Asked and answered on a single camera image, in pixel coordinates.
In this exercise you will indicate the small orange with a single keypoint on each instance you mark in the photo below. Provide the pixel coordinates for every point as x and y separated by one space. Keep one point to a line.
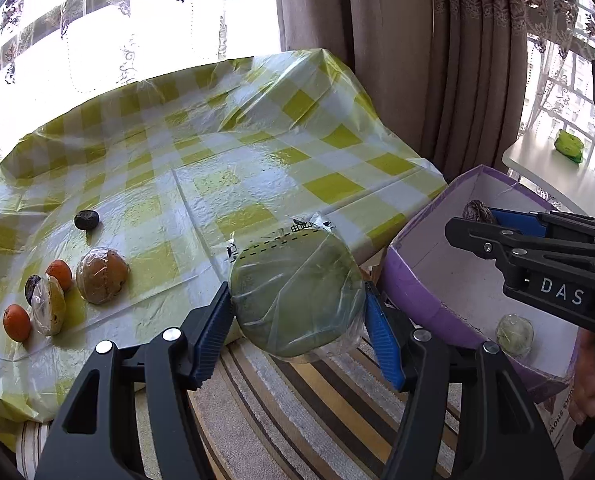
60 273
16 322

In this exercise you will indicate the white floral lace curtain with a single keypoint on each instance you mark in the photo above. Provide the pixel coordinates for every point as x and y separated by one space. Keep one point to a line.
102 15
562 50

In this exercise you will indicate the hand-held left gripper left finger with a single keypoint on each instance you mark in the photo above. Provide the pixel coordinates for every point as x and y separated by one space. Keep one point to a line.
211 336

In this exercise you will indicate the pale green wrapped pastry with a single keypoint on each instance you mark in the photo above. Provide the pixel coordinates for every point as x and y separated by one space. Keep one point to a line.
514 336

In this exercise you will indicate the brown patterned curtain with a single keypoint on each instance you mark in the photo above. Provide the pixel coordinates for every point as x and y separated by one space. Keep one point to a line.
457 60
315 7

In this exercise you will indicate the small dark round fruit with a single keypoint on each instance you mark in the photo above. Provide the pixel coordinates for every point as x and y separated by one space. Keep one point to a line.
86 220

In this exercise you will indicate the dark pastry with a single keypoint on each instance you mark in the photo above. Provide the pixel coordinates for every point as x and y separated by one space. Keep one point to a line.
478 211

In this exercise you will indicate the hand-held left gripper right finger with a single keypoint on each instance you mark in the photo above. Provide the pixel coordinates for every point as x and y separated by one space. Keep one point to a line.
383 342

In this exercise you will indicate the purple cardboard box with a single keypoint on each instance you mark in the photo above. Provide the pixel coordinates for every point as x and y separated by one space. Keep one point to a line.
427 280

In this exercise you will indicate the dark purple fruit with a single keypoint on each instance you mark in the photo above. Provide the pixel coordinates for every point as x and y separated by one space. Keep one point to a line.
31 287

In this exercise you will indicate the white side table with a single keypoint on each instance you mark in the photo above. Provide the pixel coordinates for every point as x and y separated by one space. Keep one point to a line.
542 160

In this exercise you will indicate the crumpled green bag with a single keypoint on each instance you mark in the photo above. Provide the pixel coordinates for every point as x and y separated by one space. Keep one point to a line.
569 146

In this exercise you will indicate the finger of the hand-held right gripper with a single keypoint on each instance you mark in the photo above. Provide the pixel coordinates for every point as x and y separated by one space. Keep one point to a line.
482 240
520 222

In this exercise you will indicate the person's right hand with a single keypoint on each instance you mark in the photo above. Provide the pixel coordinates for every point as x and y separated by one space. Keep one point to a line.
585 375

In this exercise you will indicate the striped rug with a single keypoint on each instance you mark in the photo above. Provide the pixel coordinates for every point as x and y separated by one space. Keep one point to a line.
297 410

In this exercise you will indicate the yellow checked plastic tablecloth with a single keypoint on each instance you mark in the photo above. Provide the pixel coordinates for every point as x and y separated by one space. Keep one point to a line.
187 160

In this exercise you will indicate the plastic-wrapped yellow fruit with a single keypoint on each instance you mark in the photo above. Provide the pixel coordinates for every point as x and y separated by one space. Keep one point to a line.
48 306

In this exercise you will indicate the green round pastry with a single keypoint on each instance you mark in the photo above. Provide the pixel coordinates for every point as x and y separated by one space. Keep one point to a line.
297 302

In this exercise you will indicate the brown wrapped bun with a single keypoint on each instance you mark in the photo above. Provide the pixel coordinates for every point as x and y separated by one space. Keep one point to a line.
102 276

